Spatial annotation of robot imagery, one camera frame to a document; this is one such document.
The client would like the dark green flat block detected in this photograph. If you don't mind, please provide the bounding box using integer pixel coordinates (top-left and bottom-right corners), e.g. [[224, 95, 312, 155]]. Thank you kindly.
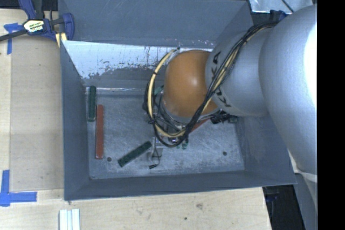
[[87, 85, 98, 122], [117, 141, 153, 168]]

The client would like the red-brown flat block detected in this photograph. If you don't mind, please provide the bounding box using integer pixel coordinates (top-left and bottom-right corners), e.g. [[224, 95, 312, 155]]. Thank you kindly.
[[94, 104, 105, 160]]

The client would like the grey metal bin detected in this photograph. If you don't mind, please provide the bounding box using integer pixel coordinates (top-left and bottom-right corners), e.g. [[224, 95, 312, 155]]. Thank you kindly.
[[56, 0, 298, 201]]

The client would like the pale wood flat board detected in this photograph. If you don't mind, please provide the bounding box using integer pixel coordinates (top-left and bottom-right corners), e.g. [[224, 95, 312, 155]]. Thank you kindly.
[[9, 34, 65, 192]]

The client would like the black cylinder on white bracket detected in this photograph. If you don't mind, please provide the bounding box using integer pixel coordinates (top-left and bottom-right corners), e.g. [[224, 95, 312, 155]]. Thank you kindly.
[[211, 113, 238, 125]]

